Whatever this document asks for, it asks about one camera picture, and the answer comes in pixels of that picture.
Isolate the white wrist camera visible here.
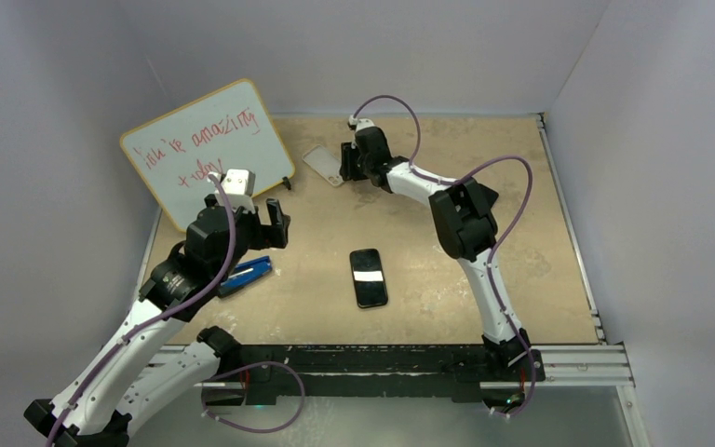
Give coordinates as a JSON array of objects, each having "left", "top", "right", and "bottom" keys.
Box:
[
  {"left": 347, "top": 115, "right": 375, "bottom": 132},
  {"left": 216, "top": 169, "right": 255, "bottom": 213}
]

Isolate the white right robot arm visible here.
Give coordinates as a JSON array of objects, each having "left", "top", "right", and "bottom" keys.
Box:
[{"left": 340, "top": 119, "right": 530, "bottom": 379}]

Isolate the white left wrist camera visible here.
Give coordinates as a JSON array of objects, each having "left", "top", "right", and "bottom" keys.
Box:
[{"left": 216, "top": 169, "right": 255, "bottom": 213}]

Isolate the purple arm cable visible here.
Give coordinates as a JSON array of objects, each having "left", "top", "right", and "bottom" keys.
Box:
[
  {"left": 347, "top": 94, "right": 537, "bottom": 421},
  {"left": 43, "top": 172, "right": 238, "bottom": 447}
]

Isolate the yellow framed whiteboard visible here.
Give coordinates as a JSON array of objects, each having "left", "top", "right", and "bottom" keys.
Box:
[{"left": 119, "top": 79, "right": 296, "bottom": 231}]

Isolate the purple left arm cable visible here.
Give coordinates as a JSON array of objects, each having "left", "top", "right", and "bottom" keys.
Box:
[{"left": 43, "top": 172, "right": 238, "bottom": 447}]

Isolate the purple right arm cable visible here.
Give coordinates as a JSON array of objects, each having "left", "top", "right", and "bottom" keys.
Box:
[{"left": 347, "top": 94, "right": 537, "bottom": 421}]

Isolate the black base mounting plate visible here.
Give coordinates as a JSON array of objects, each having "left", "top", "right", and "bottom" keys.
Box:
[{"left": 196, "top": 326, "right": 546, "bottom": 412}]

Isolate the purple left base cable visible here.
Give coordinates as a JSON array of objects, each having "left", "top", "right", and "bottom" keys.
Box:
[{"left": 200, "top": 360, "right": 305, "bottom": 434}]

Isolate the clear phone case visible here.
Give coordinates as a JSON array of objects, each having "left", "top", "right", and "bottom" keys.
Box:
[{"left": 303, "top": 145, "right": 344, "bottom": 187}]

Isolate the black smartphone white edge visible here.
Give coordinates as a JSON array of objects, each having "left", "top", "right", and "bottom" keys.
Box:
[{"left": 352, "top": 251, "right": 386, "bottom": 306}]

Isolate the black phone case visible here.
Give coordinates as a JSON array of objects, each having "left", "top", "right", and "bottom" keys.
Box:
[{"left": 349, "top": 248, "right": 389, "bottom": 310}]

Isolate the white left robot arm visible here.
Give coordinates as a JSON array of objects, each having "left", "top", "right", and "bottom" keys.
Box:
[{"left": 23, "top": 193, "right": 290, "bottom": 446}]

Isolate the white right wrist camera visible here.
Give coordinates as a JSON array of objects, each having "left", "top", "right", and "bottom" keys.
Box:
[{"left": 347, "top": 115, "right": 375, "bottom": 132}]

